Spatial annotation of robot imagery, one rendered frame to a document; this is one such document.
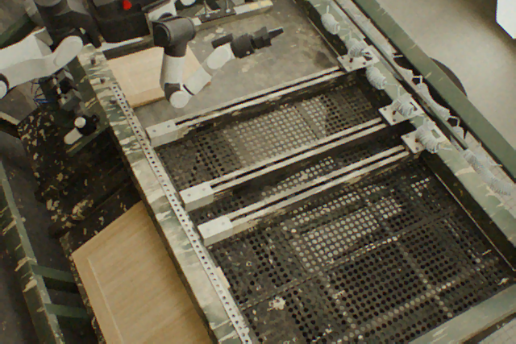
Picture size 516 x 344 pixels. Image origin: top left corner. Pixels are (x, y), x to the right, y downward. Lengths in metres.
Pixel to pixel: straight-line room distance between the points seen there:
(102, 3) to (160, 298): 1.21
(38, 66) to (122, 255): 0.89
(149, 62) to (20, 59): 0.71
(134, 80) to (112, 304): 1.03
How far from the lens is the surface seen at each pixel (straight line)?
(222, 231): 2.32
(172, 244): 2.31
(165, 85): 2.43
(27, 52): 2.49
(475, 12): 8.04
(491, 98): 7.61
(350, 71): 2.91
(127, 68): 2.92
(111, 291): 2.73
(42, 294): 2.71
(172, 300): 2.56
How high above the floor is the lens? 1.60
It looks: 8 degrees down
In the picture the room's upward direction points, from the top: 53 degrees clockwise
